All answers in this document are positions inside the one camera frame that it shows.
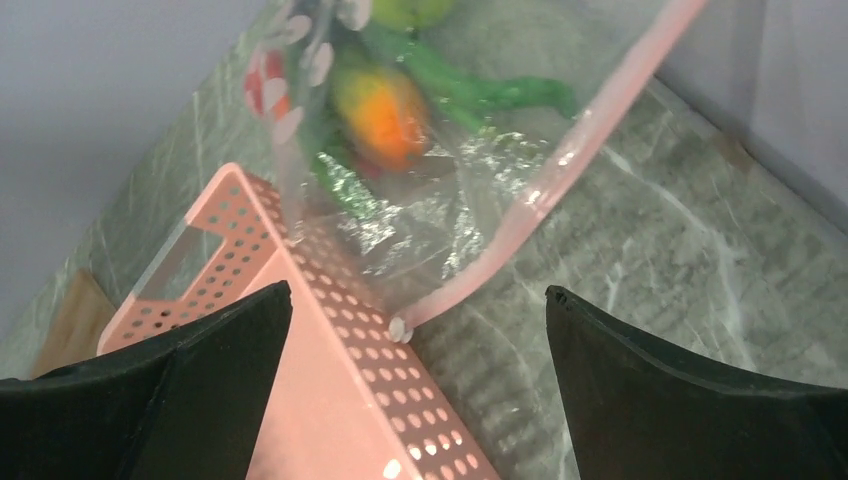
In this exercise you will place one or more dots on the green fake bean pod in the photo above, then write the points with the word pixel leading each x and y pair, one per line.
pixel 465 100

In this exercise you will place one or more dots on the clear zip top bag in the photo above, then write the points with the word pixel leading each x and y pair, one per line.
pixel 433 240

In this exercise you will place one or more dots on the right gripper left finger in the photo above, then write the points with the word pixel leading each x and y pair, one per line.
pixel 185 404

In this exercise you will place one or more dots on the green fake apple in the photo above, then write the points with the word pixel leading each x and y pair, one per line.
pixel 404 15

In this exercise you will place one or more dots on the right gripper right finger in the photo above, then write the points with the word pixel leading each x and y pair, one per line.
pixel 640 407

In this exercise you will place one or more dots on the red fake apple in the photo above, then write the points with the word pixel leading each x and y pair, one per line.
pixel 265 86

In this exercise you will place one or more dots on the orange fake fruit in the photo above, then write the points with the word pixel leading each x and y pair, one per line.
pixel 384 112

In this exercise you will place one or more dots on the pink perforated plastic basket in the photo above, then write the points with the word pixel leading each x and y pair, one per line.
pixel 348 402

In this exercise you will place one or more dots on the brown wooden board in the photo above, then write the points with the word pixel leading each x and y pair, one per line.
pixel 74 334

